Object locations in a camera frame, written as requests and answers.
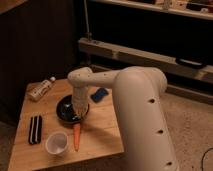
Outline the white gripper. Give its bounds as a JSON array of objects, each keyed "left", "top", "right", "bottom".
[{"left": 72, "top": 87, "right": 88, "bottom": 120}]

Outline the orange carrot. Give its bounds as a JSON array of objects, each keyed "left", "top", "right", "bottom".
[{"left": 73, "top": 123, "right": 81, "bottom": 151}]

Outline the black ceramic bowl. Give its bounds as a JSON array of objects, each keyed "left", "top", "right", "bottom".
[{"left": 56, "top": 95, "right": 86, "bottom": 124}]

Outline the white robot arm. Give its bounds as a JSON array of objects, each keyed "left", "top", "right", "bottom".
[{"left": 68, "top": 66, "right": 179, "bottom": 171}]

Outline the wooden table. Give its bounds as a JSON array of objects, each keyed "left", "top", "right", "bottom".
[{"left": 8, "top": 79, "right": 123, "bottom": 171}]

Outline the blue sponge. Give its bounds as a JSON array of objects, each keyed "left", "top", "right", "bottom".
[{"left": 90, "top": 88, "right": 109, "bottom": 103}]

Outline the white plastic cup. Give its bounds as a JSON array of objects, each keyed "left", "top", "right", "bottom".
[{"left": 45, "top": 132, "right": 68, "bottom": 156}]

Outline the white plastic bottle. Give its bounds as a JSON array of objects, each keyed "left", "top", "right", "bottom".
[{"left": 28, "top": 77, "right": 56, "bottom": 102}]

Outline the wooden beam furniture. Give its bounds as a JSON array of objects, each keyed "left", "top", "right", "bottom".
[{"left": 78, "top": 38, "right": 213, "bottom": 84}]

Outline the metal pole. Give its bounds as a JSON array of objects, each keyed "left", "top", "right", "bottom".
[{"left": 83, "top": 0, "right": 92, "bottom": 41}]

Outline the upper shelf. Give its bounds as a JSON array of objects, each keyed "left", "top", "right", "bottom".
[{"left": 89, "top": 0, "right": 213, "bottom": 21}]

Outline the black handle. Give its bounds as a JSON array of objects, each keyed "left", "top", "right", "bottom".
[{"left": 175, "top": 58, "right": 207, "bottom": 69}]

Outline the black cable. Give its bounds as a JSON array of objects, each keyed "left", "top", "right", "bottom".
[{"left": 200, "top": 147, "right": 213, "bottom": 171}]

